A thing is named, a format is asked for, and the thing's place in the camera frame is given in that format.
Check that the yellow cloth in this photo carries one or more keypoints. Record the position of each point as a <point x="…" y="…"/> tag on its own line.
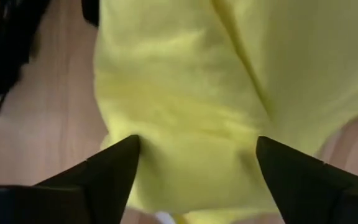
<point x="197" y="93"/>

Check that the black cloth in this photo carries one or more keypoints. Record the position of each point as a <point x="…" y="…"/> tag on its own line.
<point x="8" y="46"/>

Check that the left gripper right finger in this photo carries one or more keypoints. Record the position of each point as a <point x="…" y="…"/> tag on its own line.
<point x="291" y="180"/>

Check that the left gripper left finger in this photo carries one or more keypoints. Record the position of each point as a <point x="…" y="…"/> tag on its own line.
<point x="117" y="180"/>

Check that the small white cloth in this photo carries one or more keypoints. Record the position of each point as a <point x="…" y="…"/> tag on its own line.
<point x="165" y="218"/>

